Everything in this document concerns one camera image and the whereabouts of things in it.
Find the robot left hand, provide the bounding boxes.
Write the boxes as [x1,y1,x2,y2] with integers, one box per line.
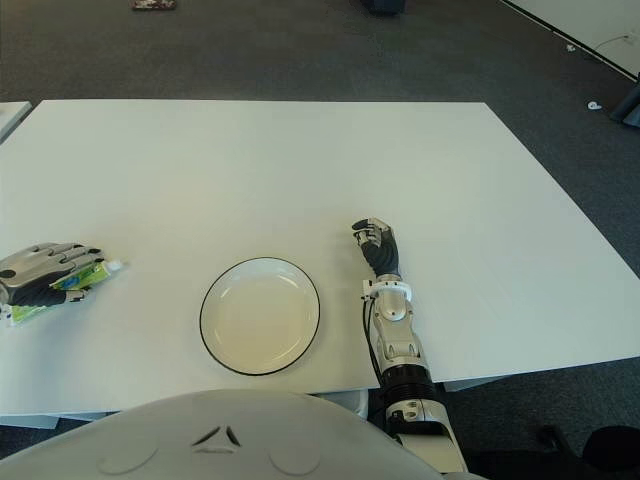
[0,242,107,307]

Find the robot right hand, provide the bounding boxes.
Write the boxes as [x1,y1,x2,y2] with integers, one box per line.
[351,217,403,277]

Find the green toothpaste tube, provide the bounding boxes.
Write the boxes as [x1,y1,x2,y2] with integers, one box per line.
[4,258,127,329]

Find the white plate black rim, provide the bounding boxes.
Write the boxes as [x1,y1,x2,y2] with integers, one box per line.
[199,256,322,377]

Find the white side table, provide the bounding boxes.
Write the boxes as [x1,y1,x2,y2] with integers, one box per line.
[0,101,32,144]

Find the dark blue floor object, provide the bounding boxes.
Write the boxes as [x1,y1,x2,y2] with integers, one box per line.
[362,0,406,14]

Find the grey robot torso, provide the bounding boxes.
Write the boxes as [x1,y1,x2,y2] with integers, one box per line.
[0,389,441,480]

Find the dark grey chair leg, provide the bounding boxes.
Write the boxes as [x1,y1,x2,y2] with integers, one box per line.
[609,72,640,126]

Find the black chair base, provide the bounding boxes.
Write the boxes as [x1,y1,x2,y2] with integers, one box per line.
[469,424,640,480]

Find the white floor board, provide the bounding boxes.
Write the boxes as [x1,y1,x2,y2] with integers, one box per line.
[497,0,640,81]

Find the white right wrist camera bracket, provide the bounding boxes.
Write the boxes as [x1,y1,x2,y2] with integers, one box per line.
[362,280,412,302]

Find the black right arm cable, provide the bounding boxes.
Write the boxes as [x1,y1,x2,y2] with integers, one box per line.
[361,297,389,386]

